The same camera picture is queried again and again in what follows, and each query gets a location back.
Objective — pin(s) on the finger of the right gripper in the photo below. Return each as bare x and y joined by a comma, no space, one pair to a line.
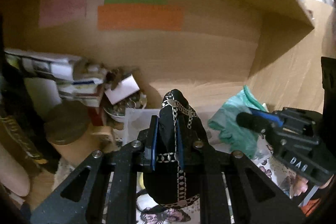
253,123
267,116

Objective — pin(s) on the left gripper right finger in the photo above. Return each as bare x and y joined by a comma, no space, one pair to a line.
178,138

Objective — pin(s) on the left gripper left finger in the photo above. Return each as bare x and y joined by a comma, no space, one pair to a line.
149,152

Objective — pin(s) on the person's right hand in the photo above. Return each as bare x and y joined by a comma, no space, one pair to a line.
300,185

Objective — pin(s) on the clear plastic storage box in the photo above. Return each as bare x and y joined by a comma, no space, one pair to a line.
139,119

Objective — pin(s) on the white bowl of coins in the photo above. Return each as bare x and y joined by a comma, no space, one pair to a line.
117,111

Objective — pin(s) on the butterfly print cloth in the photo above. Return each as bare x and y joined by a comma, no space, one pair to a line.
229,188

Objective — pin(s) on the brown lidded canister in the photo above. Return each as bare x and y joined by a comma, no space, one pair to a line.
71,132

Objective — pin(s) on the stack of papers and books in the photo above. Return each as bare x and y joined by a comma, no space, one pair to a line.
77,79

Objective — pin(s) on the orange paper strip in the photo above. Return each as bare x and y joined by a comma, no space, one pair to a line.
139,16

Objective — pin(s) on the dark wine bottle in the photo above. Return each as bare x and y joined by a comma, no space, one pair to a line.
22,122

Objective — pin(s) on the white cylindrical roll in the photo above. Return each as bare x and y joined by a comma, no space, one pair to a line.
13,175

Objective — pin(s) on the pink paper sheet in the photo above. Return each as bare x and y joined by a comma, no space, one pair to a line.
56,12

